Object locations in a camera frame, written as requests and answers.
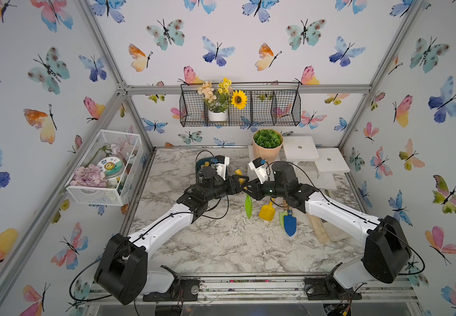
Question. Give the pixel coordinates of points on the yellow square scoop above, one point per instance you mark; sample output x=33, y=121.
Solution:
x=267, y=212

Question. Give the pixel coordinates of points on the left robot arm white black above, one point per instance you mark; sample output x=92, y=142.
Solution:
x=124, y=270

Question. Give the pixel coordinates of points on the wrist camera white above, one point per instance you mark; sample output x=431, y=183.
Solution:
x=220, y=164
x=258, y=165

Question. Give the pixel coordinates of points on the pink artificial flowers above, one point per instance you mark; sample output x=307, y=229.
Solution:
x=91, y=176

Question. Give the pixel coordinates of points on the white wire basket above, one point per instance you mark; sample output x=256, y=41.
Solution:
x=127, y=147

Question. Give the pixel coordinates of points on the white tiered stand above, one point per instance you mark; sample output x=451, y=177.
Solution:
x=321, y=165

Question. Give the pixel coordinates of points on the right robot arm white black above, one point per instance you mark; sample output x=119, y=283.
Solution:
x=386, y=250

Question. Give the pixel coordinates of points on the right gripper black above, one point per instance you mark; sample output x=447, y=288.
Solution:
x=256, y=188

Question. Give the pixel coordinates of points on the black wire wall basket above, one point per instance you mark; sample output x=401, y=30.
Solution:
x=263, y=104

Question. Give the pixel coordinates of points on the dark teal storage box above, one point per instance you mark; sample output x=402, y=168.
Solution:
x=209, y=164

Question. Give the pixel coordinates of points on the terracotta pot green plant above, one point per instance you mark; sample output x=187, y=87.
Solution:
x=267, y=144

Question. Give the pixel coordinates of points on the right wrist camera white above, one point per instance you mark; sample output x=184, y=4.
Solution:
x=258, y=165

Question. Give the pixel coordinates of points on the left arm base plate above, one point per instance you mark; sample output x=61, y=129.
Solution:
x=182, y=290

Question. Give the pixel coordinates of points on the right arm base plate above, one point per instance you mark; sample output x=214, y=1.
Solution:
x=325, y=288

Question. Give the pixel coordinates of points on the round green tin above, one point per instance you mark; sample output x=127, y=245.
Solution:
x=112, y=166

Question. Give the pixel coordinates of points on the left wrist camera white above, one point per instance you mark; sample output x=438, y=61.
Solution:
x=220, y=164

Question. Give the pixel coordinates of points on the white pot with flowers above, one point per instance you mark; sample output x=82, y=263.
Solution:
x=219, y=100

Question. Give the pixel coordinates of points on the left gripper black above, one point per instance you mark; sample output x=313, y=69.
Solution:
x=228, y=184

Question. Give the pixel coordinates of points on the blue shovel wooden handle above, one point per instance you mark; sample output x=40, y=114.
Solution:
x=289, y=221

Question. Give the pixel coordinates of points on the aluminium front rail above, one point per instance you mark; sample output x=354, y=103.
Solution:
x=268, y=288

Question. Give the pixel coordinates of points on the green shovel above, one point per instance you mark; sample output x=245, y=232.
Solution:
x=248, y=199

